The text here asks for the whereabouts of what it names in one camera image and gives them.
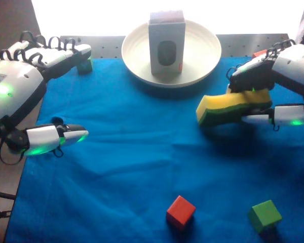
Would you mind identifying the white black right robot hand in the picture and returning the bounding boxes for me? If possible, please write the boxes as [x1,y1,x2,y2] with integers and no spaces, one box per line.
[0,30,92,166]

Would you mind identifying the grey mouse box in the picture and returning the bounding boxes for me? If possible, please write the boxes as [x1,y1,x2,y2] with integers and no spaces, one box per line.
[148,10,187,75]

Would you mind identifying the white round bowl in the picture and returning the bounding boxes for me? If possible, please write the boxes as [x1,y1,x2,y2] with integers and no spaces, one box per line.
[121,19,222,89]

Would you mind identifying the yellow green sponge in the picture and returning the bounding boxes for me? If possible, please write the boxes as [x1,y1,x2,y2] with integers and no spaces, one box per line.
[196,88,273,127]

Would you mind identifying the green wooden block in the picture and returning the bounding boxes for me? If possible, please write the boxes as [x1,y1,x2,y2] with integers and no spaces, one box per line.
[248,199,282,233]

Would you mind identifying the blue table cloth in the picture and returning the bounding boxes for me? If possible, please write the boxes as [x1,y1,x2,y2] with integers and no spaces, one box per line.
[5,57,304,243]

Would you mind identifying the orange wooden block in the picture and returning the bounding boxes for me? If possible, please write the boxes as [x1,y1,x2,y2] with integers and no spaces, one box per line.
[252,50,269,59]

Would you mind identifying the teal wooden block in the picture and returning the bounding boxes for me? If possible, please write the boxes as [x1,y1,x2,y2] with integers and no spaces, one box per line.
[77,59,93,75]

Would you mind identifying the red wooden block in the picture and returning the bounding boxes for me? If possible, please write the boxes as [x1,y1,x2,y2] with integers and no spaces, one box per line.
[166,195,197,228]

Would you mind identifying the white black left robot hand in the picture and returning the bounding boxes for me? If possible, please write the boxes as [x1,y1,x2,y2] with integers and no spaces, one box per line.
[226,39,304,132]

